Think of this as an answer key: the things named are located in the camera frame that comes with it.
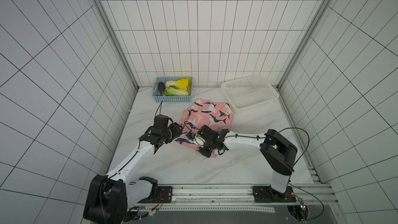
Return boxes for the pink shark print shorts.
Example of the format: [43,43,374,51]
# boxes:
[175,99,234,151]

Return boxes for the white perforated plastic basket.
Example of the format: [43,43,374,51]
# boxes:
[221,75,279,112]

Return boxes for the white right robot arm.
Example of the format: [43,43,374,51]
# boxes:
[195,125,298,195]

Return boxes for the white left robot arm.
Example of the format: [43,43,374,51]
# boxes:
[83,122,182,224]

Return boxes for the blue plastic basket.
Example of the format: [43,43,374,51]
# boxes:
[152,76,193,103]

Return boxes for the green napa cabbage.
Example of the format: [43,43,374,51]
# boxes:
[164,86,190,96]

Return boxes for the purple eggplant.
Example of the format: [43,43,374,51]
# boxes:
[158,82,166,96]

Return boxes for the white radish toy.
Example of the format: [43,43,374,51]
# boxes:
[165,80,178,87]

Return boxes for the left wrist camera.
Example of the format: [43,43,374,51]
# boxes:
[153,115,170,130]

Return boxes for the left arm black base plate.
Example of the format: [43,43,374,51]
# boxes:
[143,186,173,203]

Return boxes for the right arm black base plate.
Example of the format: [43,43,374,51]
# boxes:
[252,186,296,203]

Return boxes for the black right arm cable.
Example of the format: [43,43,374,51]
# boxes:
[273,127,325,222]

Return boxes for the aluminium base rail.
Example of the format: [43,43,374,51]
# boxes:
[160,184,337,206]

